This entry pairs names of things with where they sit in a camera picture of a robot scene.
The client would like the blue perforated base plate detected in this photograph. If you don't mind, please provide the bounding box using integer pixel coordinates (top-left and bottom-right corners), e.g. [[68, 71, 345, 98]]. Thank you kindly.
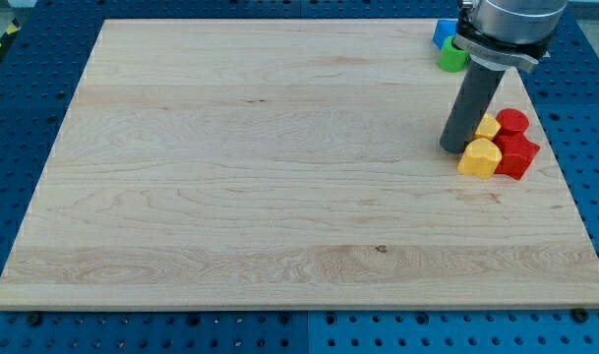
[[0, 0, 599, 353]]

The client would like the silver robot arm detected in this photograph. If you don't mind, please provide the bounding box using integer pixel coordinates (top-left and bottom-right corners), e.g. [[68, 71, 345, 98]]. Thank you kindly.
[[452, 0, 568, 73]]

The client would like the black bolt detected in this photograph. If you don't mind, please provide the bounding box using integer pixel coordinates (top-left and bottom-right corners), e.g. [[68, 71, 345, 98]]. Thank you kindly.
[[26, 312, 42, 326], [570, 308, 590, 324]]

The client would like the green cylinder block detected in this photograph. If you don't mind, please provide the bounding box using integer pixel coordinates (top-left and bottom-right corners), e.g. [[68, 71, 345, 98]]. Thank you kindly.
[[438, 35, 470, 73]]

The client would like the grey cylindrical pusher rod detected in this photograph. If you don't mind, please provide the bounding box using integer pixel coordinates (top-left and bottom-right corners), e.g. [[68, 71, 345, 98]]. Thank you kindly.
[[440, 61, 505, 153]]

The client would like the yellow black hazard tape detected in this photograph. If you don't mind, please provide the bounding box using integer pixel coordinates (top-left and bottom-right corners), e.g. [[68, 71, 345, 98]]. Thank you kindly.
[[0, 18, 22, 64]]

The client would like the red star block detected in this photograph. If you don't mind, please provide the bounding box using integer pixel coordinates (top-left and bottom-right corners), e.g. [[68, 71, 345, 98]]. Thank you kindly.
[[494, 133, 540, 180]]

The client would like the yellow heart block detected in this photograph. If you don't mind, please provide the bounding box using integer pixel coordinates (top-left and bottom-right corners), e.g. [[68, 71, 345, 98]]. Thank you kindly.
[[457, 138, 502, 178]]

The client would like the light wooden board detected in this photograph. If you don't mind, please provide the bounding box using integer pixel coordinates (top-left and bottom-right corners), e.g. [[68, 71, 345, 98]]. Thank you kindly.
[[0, 20, 599, 311]]

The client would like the small yellow block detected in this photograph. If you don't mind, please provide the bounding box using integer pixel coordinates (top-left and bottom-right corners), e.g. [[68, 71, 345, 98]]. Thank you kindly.
[[474, 113, 502, 141]]

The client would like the black bolt lower right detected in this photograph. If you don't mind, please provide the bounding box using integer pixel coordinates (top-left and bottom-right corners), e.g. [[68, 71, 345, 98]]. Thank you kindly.
[[570, 308, 590, 324]]

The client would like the black bolt lower left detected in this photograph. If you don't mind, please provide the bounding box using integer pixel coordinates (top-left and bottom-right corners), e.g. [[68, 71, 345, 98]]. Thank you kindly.
[[26, 312, 42, 326]]

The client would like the red cylinder block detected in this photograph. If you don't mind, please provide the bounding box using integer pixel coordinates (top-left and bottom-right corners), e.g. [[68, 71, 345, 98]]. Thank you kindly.
[[496, 108, 529, 136]]

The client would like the blue block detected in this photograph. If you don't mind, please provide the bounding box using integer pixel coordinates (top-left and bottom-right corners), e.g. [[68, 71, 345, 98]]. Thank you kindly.
[[432, 19, 457, 49]]

